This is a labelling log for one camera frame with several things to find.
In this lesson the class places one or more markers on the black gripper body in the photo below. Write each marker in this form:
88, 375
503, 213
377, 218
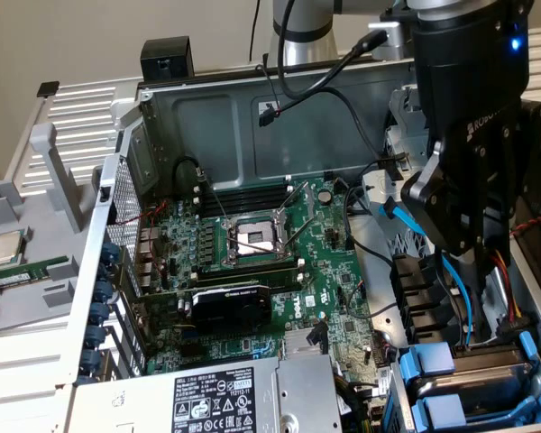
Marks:
469, 90

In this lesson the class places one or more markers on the hard disk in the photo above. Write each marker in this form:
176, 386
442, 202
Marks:
478, 383

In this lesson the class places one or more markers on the blue plastic disk carrier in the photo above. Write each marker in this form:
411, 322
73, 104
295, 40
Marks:
439, 408

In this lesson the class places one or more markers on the silver metal drive cage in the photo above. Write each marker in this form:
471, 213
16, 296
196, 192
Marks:
406, 140

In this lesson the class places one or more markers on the black plastic fan shroud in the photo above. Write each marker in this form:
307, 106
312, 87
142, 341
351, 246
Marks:
406, 293

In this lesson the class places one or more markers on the green motherboard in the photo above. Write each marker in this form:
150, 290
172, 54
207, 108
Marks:
338, 257

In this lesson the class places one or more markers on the coin cell battery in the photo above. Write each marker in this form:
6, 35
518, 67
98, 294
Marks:
326, 196

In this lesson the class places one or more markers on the metal socket cover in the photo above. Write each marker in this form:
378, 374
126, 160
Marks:
307, 196

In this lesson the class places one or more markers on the thin metal locking lever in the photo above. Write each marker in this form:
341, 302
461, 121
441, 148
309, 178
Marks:
297, 235
216, 201

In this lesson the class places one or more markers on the black RAM slot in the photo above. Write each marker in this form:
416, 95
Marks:
248, 267
243, 205
284, 282
243, 195

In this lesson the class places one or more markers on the CPU socket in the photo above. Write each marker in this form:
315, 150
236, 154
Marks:
252, 234

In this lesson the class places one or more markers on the silver chipset heatsink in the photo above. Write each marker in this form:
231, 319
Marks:
295, 343

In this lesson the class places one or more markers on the black graphics card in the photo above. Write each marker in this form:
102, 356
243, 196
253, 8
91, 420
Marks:
230, 311

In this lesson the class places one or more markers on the open grey PC case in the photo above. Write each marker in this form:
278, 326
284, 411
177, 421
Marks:
207, 131

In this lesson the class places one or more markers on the black expansion slot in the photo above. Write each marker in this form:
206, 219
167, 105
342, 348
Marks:
194, 351

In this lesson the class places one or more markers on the black plastic block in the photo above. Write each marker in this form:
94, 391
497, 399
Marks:
167, 52

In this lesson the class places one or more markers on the dark blue round knob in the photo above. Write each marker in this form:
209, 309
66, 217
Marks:
98, 312
109, 249
101, 291
94, 336
90, 359
103, 269

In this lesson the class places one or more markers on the silver power supply unit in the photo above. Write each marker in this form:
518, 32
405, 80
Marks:
140, 401

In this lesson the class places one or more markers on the green RAM stick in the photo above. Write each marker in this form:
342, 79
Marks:
27, 272

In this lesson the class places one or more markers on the grey parts rack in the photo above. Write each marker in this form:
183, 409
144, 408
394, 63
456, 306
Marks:
27, 311

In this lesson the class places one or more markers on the silver CPU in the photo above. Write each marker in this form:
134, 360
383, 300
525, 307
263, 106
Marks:
6, 249

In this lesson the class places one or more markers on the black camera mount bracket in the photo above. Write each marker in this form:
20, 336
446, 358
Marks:
397, 15

